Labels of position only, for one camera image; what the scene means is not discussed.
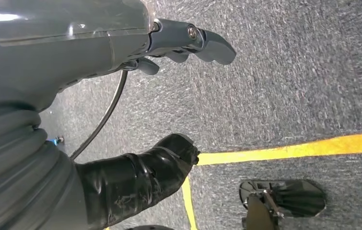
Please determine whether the yellow floor tape square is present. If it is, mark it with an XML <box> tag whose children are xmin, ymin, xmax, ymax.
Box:
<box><xmin>104</xmin><ymin>131</ymin><xmax>362</xmax><ymax>230</ymax></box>

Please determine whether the black robot foot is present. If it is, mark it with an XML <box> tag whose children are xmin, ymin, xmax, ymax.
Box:
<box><xmin>238</xmin><ymin>178</ymin><xmax>327</xmax><ymax>230</ymax></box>

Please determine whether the blue caster leg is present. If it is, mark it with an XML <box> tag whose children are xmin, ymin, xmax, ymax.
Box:
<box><xmin>47</xmin><ymin>136</ymin><xmax>65</xmax><ymax>147</ymax></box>

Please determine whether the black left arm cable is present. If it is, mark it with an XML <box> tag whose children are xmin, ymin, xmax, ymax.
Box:
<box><xmin>69</xmin><ymin>69</ymin><xmax>129</xmax><ymax>160</ymax></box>

